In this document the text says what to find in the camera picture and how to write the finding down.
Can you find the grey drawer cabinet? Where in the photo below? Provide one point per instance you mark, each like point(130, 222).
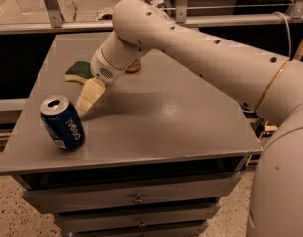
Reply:
point(161, 122)

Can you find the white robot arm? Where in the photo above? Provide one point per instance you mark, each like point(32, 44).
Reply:
point(242, 72)

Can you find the top grey drawer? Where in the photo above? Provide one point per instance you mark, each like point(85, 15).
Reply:
point(115, 195)

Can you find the yellow metal stand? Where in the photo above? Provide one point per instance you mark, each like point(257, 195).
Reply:
point(300, 46)

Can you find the grey drawer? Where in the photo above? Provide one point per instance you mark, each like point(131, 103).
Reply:
point(182, 229)
point(137, 218)
point(115, 195)

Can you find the blue pepsi can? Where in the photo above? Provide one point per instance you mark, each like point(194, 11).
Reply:
point(62, 122)

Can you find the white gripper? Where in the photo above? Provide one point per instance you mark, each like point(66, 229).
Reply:
point(101, 69)

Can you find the green and yellow sponge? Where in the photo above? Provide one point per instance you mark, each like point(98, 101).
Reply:
point(79, 72)

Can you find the metal railing frame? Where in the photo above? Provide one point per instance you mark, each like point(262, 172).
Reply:
point(43, 16)

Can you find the middle grey drawer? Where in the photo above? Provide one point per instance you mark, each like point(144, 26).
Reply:
point(137, 218)

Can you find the bottom grey drawer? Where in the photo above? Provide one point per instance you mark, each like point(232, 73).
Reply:
point(182, 229)

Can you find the gold soda can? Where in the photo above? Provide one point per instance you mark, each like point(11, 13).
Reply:
point(134, 67)

